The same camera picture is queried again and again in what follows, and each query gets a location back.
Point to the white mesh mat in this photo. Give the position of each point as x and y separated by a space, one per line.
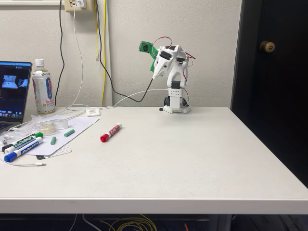
63 151

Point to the green camera mount with board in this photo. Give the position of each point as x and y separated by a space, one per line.
152 51

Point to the green cylindrical cap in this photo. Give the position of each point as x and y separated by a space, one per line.
53 140
69 132

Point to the clear dish cream content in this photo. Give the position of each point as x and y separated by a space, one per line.
45 127

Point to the white wall rail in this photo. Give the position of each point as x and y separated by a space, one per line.
29 3

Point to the clear round lid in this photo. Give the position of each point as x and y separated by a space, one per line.
63 124

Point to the white paper sheet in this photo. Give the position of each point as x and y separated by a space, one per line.
79 125

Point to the brass door knob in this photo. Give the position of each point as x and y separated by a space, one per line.
267 46

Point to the black door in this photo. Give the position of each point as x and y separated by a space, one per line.
276 96

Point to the grey laptop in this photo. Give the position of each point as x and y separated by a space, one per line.
12 96

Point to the beige wall outlet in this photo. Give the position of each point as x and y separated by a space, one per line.
69 6

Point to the red Expo marker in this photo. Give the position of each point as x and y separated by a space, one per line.
110 132

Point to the black Expo marker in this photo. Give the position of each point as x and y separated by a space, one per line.
6 146

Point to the grey table leg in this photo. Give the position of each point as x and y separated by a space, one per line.
220 223

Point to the green Expo marker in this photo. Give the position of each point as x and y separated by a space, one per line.
24 142

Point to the white charger plug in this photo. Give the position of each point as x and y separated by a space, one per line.
80 3

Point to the small black card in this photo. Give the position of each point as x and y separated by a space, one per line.
40 157

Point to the plastic drink bottle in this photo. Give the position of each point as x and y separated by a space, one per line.
43 91

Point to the clear plastic bags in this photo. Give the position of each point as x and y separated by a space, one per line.
26 125

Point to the blue Expo marker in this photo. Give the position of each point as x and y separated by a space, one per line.
9 157

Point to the white adapter box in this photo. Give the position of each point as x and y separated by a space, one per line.
93 112

